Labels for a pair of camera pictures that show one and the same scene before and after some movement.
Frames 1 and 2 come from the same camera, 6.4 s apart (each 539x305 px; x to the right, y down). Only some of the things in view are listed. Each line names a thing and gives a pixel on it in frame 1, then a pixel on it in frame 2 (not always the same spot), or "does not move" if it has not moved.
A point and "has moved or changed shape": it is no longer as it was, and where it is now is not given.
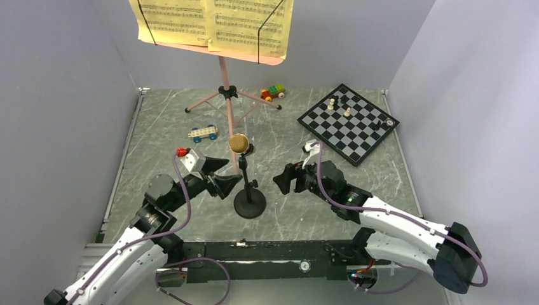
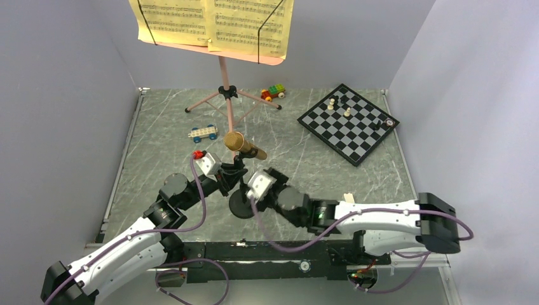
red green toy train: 273,91 does not move
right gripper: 283,180 → 281,180
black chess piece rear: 344,99 does not move
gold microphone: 239,144 has moved or changed shape
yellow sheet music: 256,27 does not move
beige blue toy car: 197,133 does not move
